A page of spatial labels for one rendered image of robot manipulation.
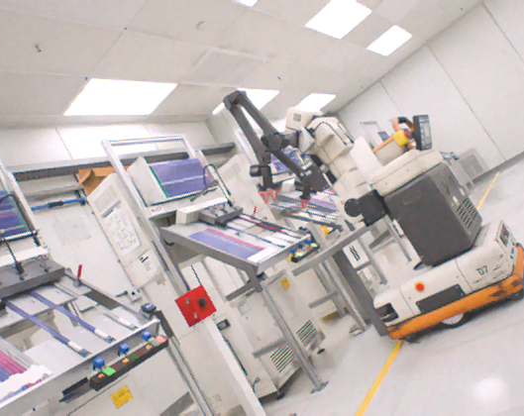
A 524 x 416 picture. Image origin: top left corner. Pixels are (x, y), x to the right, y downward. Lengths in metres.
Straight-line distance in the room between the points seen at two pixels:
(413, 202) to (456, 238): 0.25
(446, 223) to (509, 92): 8.01
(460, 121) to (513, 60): 1.44
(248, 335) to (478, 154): 8.10
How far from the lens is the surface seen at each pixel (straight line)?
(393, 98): 10.43
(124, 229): 3.08
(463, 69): 10.19
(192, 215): 3.00
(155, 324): 1.91
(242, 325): 2.70
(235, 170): 4.21
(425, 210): 2.19
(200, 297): 2.29
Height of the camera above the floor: 0.68
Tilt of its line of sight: 7 degrees up
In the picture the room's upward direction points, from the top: 31 degrees counter-clockwise
